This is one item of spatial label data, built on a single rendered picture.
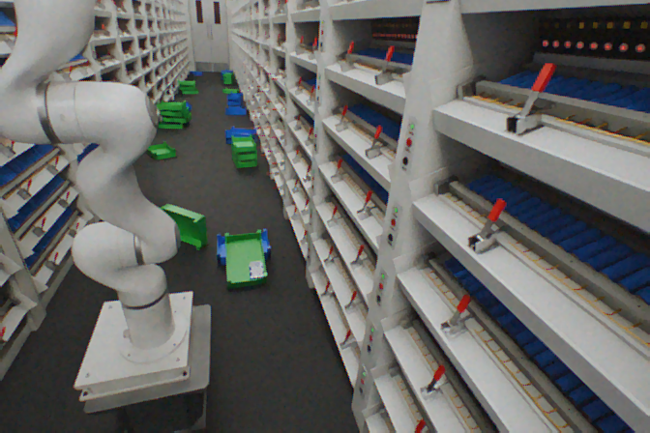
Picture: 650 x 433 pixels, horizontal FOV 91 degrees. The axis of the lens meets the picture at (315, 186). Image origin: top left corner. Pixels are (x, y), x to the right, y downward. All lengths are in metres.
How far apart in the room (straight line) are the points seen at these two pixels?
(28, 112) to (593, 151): 0.75
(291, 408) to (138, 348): 0.58
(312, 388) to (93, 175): 1.08
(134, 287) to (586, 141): 0.95
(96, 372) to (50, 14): 0.90
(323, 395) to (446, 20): 1.26
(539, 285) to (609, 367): 0.12
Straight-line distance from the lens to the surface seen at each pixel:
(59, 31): 0.60
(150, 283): 0.98
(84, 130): 0.62
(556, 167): 0.48
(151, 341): 1.12
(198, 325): 1.27
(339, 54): 1.28
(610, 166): 0.46
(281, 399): 1.41
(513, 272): 0.58
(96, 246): 0.90
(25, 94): 0.64
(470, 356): 0.71
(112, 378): 1.15
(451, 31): 0.65
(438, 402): 0.87
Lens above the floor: 1.22
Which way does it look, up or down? 26 degrees down
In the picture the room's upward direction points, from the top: 4 degrees clockwise
